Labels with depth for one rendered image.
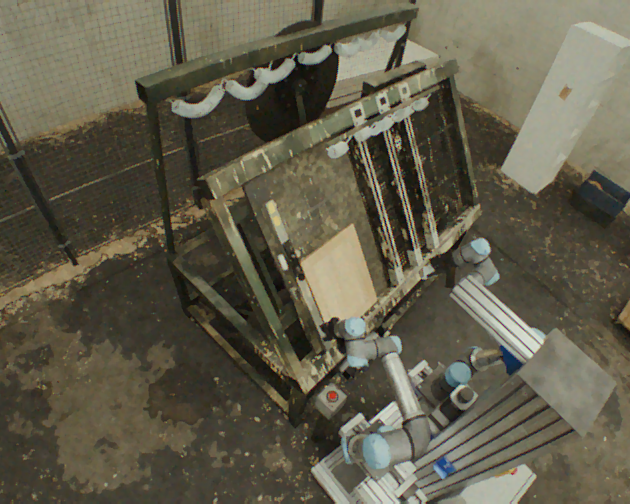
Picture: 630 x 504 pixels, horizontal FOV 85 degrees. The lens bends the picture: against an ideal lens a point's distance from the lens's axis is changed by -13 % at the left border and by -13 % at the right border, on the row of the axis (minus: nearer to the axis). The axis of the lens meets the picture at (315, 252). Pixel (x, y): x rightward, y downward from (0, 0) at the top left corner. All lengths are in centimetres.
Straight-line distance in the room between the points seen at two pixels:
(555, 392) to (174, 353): 281
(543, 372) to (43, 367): 346
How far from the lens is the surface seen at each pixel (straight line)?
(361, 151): 228
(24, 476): 350
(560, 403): 127
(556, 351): 135
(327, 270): 221
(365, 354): 156
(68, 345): 374
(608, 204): 586
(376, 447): 139
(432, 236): 291
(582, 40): 513
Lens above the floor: 299
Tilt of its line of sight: 50 degrees down
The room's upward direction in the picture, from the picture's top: 8 degrees clockwise
